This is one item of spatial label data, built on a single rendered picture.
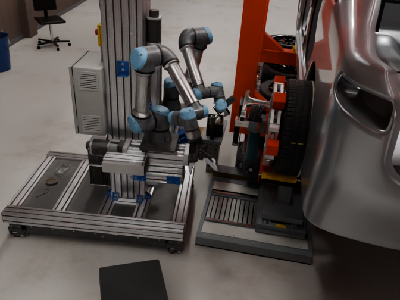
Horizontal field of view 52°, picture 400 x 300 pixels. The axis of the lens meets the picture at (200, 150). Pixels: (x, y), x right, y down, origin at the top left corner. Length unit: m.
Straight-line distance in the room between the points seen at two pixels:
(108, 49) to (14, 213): 1.31
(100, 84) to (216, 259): 1.42
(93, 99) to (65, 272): 1.15
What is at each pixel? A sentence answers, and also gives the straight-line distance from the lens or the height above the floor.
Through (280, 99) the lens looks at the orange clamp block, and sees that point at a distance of 2.58.
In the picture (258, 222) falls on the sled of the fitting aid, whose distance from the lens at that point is 3.10.
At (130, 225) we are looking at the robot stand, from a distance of 2.88.
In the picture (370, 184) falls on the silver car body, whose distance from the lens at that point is 1.89.
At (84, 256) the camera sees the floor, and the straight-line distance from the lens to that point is 3.03.
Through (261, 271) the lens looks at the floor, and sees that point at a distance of 2.96.
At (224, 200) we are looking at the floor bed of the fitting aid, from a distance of 3.40.
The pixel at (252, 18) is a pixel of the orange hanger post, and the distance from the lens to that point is 3.10.
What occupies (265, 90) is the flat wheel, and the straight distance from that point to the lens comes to 4.39.
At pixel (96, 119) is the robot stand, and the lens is 2.77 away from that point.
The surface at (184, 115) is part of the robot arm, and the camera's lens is 2.02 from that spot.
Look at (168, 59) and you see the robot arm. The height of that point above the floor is 1.40.
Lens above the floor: 2.12
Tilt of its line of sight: 31 degrees down
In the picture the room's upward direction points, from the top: 4 degrees clockwise
